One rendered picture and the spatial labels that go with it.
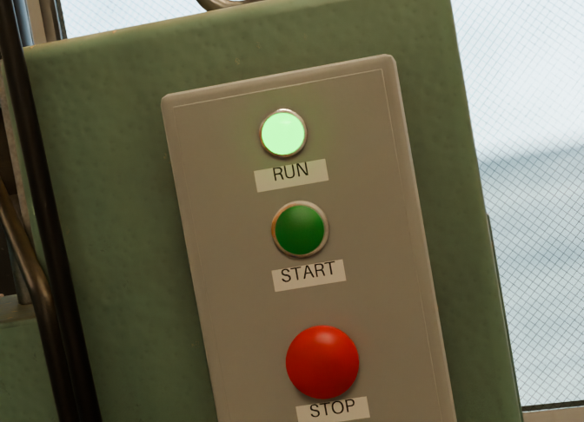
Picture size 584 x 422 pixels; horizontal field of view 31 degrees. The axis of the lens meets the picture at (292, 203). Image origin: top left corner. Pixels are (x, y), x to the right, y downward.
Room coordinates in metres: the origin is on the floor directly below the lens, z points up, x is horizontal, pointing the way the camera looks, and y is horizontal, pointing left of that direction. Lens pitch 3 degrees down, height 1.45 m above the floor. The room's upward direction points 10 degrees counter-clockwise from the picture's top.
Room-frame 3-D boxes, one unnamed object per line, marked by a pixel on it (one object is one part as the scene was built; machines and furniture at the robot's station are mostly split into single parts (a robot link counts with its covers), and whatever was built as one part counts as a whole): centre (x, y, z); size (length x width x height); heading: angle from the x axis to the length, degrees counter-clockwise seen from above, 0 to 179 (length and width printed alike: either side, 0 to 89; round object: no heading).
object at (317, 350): (0.42, 0.00, 1.36); 0.03 x 0.01 x 0.03; 83
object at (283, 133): (0.43, 0.00, 1.46); 0.02 x 0.01 x 0.02; 83
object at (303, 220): (0.43, 0.00, 1.42); 0.02 x 0.01 x 0.02; 83
